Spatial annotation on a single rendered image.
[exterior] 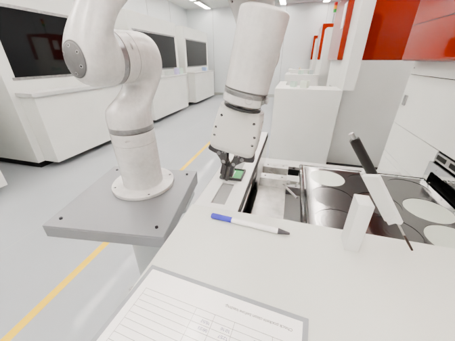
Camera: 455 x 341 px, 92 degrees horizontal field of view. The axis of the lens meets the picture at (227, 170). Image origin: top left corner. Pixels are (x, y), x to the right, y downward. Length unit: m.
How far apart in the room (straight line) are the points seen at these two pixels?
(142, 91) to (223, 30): 8.24
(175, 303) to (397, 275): 0.29
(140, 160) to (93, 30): 0.31
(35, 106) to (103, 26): 2.78
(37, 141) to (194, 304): 3.34
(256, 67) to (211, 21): 8.61
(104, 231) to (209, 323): 0.40
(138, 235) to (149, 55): 0.44
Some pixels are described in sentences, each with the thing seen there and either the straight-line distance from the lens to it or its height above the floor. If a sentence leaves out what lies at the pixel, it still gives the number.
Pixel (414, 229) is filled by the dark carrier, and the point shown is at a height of 0.90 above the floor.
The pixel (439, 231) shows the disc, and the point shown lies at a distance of 0.66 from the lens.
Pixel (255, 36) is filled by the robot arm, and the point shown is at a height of 1.26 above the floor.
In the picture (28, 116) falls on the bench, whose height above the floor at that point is 0.64.
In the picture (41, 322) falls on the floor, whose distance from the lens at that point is 1.70.
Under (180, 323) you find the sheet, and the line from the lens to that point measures 0.30.
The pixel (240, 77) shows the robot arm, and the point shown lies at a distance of 0.41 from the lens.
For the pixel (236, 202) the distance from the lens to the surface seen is 0.46.
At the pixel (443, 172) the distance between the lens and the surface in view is 0.88.
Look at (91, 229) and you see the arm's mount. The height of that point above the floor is 0.86.
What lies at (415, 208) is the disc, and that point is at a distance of 0.71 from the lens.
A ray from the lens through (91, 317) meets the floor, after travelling 1.58.
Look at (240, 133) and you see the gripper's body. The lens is 0.45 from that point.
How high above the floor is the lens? 1.23
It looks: 27 degrees down
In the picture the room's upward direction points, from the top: straight up
